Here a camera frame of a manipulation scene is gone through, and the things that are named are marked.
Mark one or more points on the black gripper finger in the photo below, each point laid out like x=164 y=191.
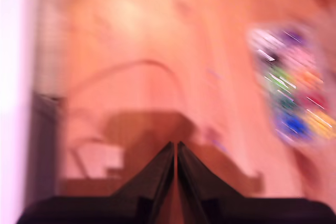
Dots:
x=155 y=182
x=199 y=182

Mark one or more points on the clear plastic pin box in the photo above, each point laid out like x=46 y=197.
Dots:
x=288 y=82

